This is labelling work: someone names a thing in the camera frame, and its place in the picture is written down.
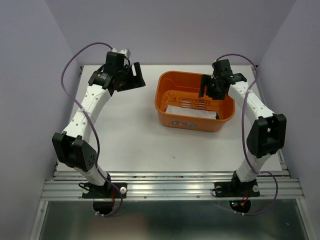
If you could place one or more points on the aluminium mounting rail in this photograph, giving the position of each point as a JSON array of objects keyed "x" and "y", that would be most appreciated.
[{"x": 170, "y": 186}]

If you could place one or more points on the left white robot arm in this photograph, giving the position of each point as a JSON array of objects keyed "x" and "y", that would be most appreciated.
[{"x": 72, "y": 146}]

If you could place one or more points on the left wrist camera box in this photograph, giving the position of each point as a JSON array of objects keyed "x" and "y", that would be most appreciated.
[{"x": 118, "y": 60}]

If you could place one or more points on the orange plastic basket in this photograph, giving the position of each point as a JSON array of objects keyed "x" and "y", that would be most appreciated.
[{"x": 181, "y": 89}]

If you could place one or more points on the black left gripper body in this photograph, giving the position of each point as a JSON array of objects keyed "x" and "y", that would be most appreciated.
[{"x": 127, "y": 81}]

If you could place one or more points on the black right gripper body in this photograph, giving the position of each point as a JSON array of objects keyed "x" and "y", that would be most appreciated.
[{"x": 215, "y": 93}]

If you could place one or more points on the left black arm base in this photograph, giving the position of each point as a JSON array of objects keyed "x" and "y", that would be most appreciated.
[{"x": 90, "y": 191}]

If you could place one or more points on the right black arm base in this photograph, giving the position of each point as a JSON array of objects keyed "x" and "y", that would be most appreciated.
[{"x": 235, "y": 188}]

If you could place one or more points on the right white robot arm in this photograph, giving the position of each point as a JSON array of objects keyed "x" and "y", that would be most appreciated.
[{"x": 263, "y": 131}]

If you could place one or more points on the white and green t-shirt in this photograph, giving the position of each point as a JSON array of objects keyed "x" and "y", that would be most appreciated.
[{"x": 190, "y": 112}]

